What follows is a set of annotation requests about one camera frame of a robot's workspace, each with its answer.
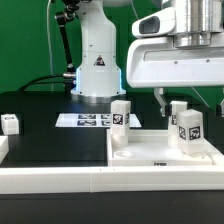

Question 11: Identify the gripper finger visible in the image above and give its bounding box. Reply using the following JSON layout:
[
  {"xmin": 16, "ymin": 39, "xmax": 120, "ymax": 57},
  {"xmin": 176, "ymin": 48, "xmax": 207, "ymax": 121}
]
[
  {"xmin": 216, "ymin": 87, "xmax": 224, "ymax": 117},
  {"xmin": 154, "ymin": 87, "xmax": 167, "ymax": 117}
]

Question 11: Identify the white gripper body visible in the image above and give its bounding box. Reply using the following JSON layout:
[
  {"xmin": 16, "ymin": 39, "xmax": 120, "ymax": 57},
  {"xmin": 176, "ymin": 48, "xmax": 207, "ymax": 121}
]
[{"xmin": 126, "ymin": 35, "xmax": 224, "ymax": 88}]

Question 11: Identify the white square tabletop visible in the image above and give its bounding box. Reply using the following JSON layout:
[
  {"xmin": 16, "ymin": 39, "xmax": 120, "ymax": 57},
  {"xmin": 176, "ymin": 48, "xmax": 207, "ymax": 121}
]
[{"xmin": 107, "ymin": 130, "xmax": 224, "ymax": 166}]

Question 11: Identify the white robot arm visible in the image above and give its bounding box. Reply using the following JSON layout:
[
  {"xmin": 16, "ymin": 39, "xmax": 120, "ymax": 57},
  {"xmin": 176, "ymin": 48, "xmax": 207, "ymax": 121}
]
[{"xmin": 63, "ymin": 0, "xmax": 224, "ymax": 101}]

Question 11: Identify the white sheet with fiducial tags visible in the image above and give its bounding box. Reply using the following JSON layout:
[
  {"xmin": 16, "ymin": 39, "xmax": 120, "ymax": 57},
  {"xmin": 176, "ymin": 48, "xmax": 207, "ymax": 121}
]
[{"xmin": 55, "ymin": 113, "xmax": 141, "ymax": 128}]

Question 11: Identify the white U-shaped obstacle fence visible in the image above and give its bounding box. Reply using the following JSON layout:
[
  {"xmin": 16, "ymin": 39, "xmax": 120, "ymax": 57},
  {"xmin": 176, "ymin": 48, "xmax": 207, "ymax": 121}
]
[{"xmin": 0, "ymin": 134, "xmax": 224, "ymax": 195}]

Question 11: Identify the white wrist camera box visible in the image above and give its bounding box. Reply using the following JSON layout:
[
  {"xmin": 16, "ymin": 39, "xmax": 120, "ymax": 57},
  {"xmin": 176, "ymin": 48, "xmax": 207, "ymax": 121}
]
[{"xmin": 132, "ymin": 7, "xmax": 176, "ymax": 38}]

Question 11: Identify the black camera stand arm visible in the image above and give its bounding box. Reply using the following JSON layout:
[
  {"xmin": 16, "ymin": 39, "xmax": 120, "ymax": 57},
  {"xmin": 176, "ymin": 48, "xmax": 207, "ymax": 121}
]
[{"xmin": 55, "ymin": 0, "xmax": 80, "ymax": 93}]

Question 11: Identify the thin white hanging cable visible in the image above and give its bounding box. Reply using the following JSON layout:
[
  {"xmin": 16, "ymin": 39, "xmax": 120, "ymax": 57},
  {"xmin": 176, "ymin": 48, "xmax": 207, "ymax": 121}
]
[{"xmin": 45, "ymin": 0, "xmax": 55, "ymax": 93}]

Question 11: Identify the black cable bundle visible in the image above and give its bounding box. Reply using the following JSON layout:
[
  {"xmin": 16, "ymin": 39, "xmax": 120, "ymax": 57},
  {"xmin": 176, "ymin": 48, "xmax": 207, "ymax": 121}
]
[{"xmin": 17, "ymin": 73, "xmax": 75, "ymax": 93}]

